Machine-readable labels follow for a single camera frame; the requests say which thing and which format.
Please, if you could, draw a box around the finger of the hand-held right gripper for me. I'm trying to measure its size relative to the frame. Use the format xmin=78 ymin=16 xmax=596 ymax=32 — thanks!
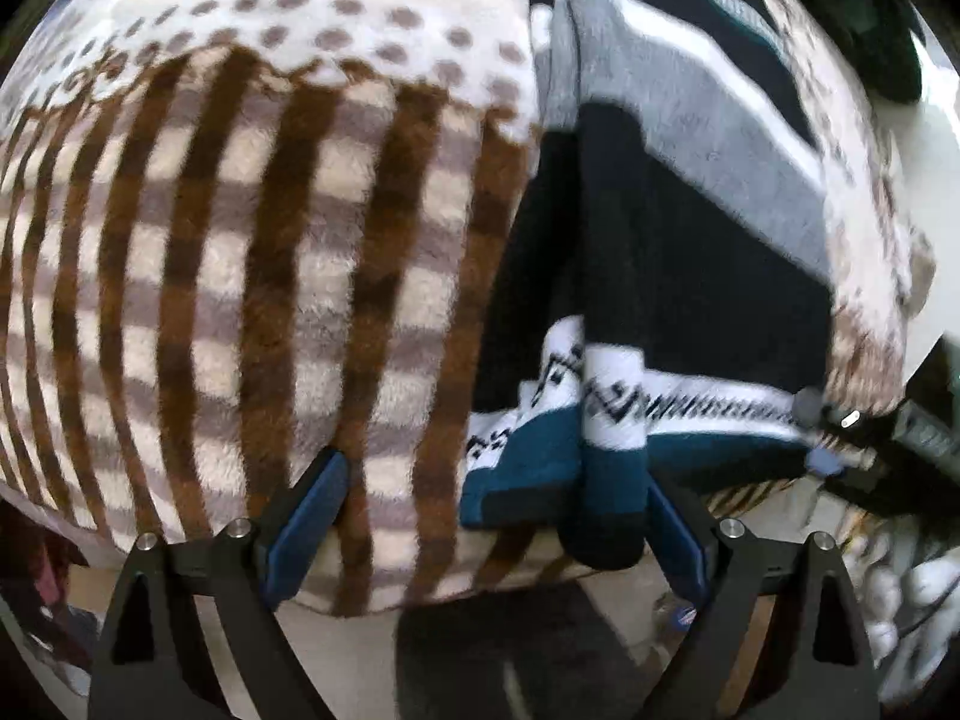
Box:
xmin=806 ymin=446 xmax=878 ymax=479
xmin=793 ymin=386 xmax=867 ymax=432

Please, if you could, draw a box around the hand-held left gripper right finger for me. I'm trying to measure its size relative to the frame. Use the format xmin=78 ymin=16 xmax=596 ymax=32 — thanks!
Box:
xmin=634 ymin=481 xmax=878 ymax=720

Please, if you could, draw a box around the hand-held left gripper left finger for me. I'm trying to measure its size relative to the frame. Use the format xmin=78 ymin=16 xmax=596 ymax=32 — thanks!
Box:
xmin=88 ymin=448 xmax=351 ymax=720

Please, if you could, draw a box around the striped fleece sweater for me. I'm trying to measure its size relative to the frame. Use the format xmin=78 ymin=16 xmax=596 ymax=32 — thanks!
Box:
xmin=459 ymin=0 xmax=837 ymax=571

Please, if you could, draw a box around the white fluffy cloth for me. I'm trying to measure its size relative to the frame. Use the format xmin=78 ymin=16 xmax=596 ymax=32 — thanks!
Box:
xmin=847 ymin=510 xmax=960 ymax=698

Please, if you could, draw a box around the floral bed sheet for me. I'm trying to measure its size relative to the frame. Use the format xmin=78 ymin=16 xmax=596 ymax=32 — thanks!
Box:
xmin=720 ymin=0 xmax=938 ymax=421

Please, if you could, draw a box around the brown plaid fleece blanket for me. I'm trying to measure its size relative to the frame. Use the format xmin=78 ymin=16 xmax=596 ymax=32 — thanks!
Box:
xmin=0 ymin=0 xmax=571 ymax=616

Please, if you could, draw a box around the dark red cloth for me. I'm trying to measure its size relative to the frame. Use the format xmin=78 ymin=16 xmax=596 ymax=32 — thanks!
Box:
xmin=0 ymin=502 xmax=102 ymax=691

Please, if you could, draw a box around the dark teal cloth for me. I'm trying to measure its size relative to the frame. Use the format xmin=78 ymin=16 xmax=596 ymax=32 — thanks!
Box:
xmin=757 ymin=0 xmax=927 ymax=102

